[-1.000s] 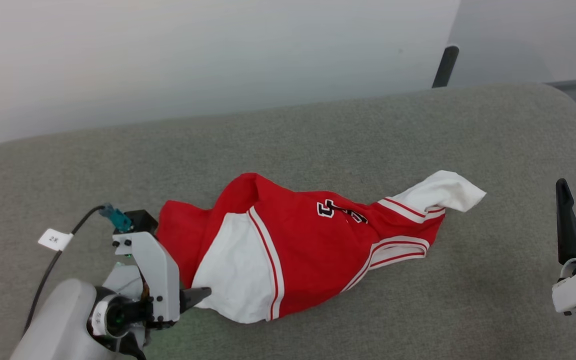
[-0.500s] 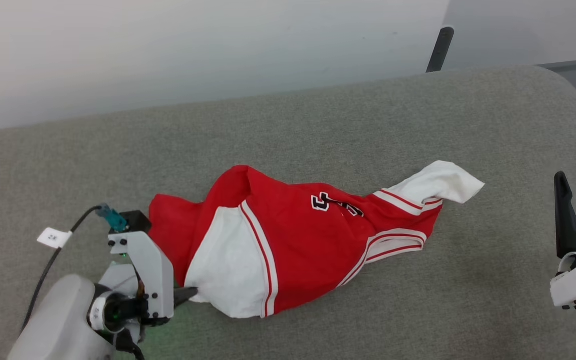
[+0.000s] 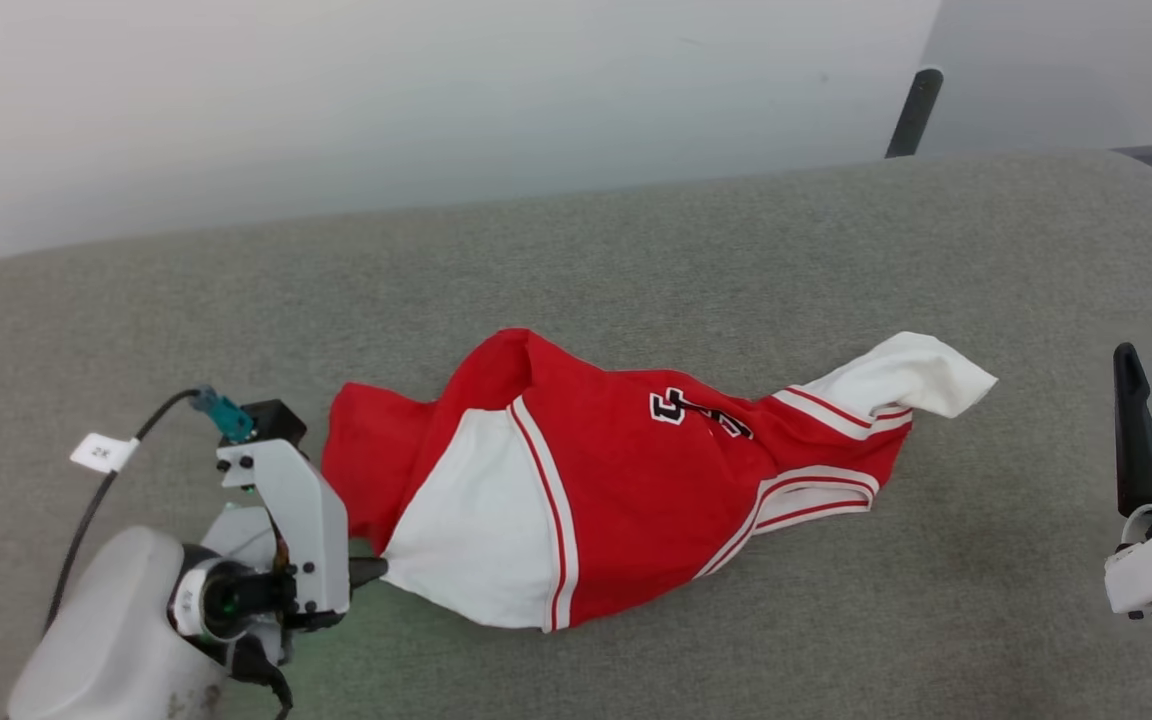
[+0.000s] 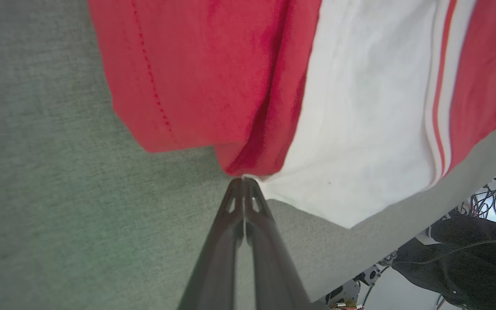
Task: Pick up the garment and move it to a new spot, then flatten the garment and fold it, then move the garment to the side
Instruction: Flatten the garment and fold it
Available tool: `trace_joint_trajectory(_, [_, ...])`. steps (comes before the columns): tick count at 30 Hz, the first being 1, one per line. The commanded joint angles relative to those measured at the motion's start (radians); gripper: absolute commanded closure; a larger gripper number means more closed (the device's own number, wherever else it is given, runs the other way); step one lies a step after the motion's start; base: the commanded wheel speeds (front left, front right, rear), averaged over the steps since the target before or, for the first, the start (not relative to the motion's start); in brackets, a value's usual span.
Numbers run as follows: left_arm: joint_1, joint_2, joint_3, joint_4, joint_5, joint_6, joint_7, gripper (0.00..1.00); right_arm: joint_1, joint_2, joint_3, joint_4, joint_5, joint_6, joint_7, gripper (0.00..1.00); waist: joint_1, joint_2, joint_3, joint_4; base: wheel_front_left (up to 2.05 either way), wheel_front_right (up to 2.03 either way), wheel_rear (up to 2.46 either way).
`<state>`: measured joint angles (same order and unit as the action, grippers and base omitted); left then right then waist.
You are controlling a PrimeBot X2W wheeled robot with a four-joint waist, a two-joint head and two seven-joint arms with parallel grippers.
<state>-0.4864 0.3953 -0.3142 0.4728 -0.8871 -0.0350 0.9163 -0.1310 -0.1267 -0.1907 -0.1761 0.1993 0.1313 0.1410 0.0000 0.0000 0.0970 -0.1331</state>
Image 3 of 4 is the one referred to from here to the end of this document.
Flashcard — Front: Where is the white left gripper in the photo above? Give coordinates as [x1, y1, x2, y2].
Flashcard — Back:
[214, 438, 390, 633]

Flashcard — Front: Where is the red and white jersey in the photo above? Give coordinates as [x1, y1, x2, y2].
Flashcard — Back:
[321, 327, 999, 633]

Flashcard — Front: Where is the white cable label tag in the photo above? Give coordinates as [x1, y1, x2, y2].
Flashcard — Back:
[69, 432, 140, 474]

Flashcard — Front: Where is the black pole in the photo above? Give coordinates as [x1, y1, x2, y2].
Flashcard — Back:
[884, 67, 945, 159]

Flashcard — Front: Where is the short black cable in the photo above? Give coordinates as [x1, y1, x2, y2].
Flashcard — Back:
[224, 632, 295, 720]

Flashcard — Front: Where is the grey partition panel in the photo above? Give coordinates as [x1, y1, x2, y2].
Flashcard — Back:
[918, 0, 1152, 156]

